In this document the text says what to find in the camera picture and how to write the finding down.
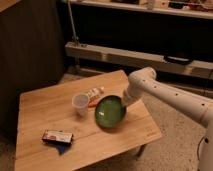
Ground black cable on floor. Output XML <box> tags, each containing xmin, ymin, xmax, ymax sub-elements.
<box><xmin>196</xmin><ymin>136</ymin><xmax>206</xmax><ymax>168</ymax></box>

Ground red white small box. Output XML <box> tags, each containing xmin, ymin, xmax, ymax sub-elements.
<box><xmin>42</xmin><ymin>130</ymin><xmax>73</xmax><ymax>144</ymax></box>

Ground green ceramic bowl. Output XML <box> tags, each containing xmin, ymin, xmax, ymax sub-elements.
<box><xmin>95</xmin><ymin>95</ymin><xmax>127</xmax><ymax>128</ymax></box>

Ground grey metal shelf beam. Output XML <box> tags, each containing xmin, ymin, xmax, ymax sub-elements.
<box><xmin>65</xmin><ymin>42</ymin><xmax>213</xmax><ymax>78</ymax></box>

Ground white toothpaste tube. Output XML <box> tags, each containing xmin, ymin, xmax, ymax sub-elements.
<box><xmin>86</xmin><ymin>87</ymin><xmax>104</xmax><ymax>102</ymax></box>

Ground blue plastic piece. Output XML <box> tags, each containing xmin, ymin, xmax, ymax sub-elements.
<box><xmin>56</xmin><ymin>145</ymin><xmax>70</xmax><ymax>155</ymax></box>

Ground clear plastic cup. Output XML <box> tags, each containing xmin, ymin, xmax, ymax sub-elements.
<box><xmin>72</xmin><ymin>93</ymin><xmax>90</xmax><ymax>116</ymax></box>

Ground black handle on beam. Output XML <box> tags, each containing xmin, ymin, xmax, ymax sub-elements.
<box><xmin>164</xmin><ymin>55</ymin><xmax>193</xmax><ymax>65</ymax></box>

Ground metal upright pole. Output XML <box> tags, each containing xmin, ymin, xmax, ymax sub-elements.
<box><xmin>67</xmin><ymin>0</ymin><xmax>79</xmax><ymax>46</ymax></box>

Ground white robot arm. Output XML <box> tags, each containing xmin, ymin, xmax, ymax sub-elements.
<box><xmin>122</xmin><ymin>67</ymin><xmax>213</xmax><ymax>171</ymax></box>

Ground upper white shelf board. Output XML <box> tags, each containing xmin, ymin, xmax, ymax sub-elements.
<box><xmin>61</xmin><ymin>0</ymin><xmax>213</xmax><ymax>20</ymax></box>

